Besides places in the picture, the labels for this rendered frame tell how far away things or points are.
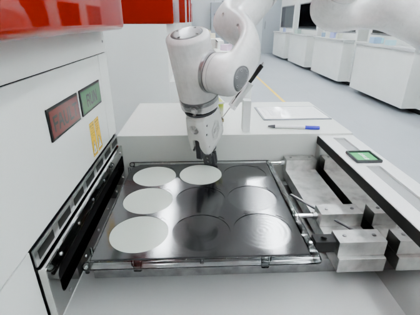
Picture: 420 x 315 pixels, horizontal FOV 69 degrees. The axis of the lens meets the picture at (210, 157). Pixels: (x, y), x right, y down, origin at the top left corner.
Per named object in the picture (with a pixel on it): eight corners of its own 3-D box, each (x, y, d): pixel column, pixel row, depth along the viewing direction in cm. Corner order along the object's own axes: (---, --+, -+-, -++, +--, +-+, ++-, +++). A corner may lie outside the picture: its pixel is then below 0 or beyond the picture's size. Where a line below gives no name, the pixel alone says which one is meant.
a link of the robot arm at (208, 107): (207, 108, 61) (210, 120, 63) (223, 85, 67) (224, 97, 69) (171, 104, 64) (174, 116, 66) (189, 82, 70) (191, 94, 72)
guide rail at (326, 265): (94, 278, 54) (92, 265, 53) (98, 270, 56) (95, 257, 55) (370, 270, 56) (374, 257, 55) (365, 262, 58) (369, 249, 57)
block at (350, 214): (319, 226, 58) (321, 213, 57) (313, 216, 61) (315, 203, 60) (360, 225, 58) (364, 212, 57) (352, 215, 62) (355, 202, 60)
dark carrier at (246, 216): (90, 262, 47) (90, 260, 47) (132, 167, 79) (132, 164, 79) (309, 256, 49) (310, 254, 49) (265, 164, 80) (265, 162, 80)
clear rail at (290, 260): (80, 273, 46) (79, 266, 46) (84, 266, 47) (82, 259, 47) (322, 266, 48) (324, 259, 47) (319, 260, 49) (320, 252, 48)
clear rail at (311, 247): (314, 266, 47) (315, 259, 47) (264, 164, 82) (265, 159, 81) (322, 266, 48) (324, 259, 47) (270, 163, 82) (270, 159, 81)
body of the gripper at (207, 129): (206, 118, 62) (213, 158, 70) (224, 92, 69) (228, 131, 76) (174, 114, 65) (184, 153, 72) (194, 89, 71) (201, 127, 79)
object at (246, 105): (229, 132, 82) (230, 82, 76) (227, 127, 85) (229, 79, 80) (251, 132, 82) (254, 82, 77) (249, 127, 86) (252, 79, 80)
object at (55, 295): (49, 321, 43) (32, 270, 40) (119, 177, 84) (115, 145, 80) (61, 320, 44) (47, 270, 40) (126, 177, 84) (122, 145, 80)
